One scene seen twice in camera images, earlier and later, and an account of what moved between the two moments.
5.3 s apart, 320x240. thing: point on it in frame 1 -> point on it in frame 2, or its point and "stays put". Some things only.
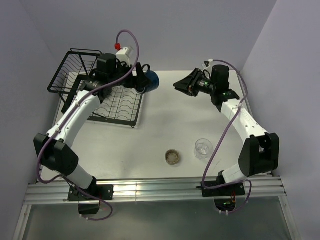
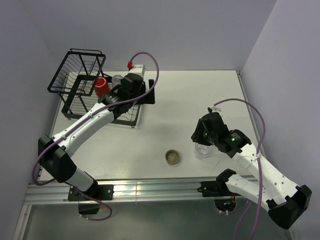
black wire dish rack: [120, 104] stays put
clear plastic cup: [203, 148] stays put
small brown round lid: [172, 157] stays put
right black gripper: [188, 85] -> [197, 136]
